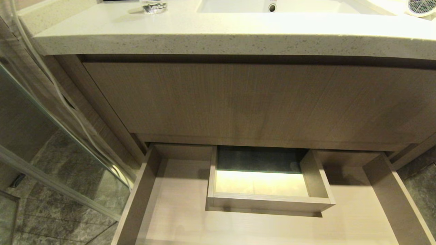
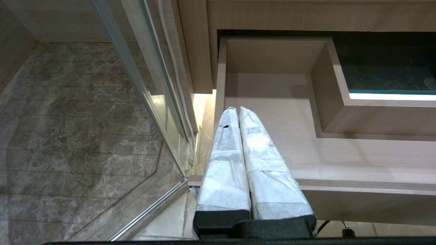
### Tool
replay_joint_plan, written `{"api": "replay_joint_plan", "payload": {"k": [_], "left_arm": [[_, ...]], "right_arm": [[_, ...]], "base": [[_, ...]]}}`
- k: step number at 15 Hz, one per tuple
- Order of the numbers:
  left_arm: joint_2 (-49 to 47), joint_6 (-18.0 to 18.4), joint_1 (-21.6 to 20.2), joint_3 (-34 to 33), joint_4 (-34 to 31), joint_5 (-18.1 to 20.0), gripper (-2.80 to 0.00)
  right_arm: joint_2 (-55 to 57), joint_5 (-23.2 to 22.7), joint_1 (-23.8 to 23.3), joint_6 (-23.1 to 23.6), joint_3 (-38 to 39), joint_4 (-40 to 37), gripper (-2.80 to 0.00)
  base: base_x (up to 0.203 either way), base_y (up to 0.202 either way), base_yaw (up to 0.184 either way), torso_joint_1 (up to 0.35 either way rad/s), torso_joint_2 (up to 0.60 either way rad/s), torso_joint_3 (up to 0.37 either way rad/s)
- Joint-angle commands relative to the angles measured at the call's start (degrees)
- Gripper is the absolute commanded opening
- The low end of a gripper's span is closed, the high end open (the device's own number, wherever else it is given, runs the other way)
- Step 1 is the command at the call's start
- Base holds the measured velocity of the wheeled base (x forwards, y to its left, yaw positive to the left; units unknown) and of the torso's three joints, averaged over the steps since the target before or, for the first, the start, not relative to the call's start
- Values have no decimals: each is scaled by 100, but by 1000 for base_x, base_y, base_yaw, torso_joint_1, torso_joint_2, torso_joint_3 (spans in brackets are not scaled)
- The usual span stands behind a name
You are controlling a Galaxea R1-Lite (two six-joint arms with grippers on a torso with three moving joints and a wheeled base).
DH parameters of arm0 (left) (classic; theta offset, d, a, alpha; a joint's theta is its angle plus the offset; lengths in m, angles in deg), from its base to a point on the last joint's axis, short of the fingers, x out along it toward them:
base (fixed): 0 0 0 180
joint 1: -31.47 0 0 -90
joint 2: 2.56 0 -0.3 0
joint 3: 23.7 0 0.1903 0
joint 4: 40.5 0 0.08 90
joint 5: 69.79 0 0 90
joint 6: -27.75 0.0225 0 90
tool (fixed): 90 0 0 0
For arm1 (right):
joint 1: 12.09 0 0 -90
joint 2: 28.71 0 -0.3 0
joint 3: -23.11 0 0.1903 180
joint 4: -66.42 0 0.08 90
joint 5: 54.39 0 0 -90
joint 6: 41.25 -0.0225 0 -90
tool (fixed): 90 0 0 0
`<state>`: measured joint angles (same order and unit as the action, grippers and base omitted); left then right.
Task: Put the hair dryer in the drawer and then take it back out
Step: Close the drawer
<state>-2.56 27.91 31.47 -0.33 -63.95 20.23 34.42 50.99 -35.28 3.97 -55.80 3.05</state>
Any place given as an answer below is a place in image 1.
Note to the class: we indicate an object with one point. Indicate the light wooden pull-out drawer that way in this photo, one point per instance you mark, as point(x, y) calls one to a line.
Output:
point(170, 204)

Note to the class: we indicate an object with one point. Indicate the white hair dryer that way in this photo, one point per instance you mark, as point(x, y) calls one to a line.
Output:
point(420, 6)

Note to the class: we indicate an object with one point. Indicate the light wooden vanity cabinet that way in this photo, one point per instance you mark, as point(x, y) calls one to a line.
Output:
point(238, 102)

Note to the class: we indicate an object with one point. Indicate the speckled beige stone countertop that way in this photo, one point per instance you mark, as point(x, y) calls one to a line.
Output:
point(204, 34)

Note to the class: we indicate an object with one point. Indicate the white ceramic sink basin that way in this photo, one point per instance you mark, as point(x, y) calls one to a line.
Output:
point(238, 5)

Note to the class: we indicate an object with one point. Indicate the clear glass dish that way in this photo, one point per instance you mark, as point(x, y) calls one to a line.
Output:
point(155, 6)

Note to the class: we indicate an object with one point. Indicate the glass shower door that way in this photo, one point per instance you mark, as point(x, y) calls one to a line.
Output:
point(34, 153)

